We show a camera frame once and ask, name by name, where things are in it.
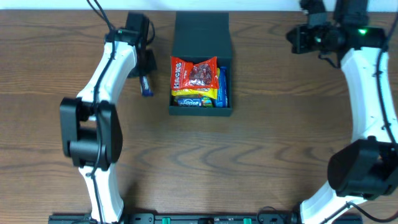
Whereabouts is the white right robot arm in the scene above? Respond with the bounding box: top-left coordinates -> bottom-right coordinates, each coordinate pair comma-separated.
286,23 -> 397,223

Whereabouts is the red Hacks candy bag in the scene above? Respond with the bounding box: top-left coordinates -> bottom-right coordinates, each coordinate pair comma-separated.
170,57 -> 219,91

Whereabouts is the yellow Hacks candy bag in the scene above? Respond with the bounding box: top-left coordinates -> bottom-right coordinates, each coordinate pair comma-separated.
171,68 -> 218,99

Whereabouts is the blue cookie pack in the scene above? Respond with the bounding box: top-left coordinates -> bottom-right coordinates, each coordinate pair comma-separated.
215,67 -> 228,108

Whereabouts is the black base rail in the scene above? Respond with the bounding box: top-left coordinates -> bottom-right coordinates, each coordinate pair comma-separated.
48,212 -> 363,224

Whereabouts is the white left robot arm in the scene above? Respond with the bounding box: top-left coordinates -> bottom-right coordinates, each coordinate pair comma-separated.
60,29 -> 155,223

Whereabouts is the purple Dairy Milk bar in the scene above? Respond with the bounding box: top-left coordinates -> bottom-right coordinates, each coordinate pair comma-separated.
139,76 -> 154,97

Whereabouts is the dark green box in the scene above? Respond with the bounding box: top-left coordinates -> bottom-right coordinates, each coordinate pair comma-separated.
169,11 -> 233,116

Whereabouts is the blue Eclipse mints box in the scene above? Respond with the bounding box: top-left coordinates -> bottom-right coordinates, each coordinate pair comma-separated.
177,98 -> 202,107

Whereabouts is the colourful gummy candy bag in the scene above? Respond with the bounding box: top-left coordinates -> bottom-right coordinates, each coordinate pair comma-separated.
174,95 -> 213,108

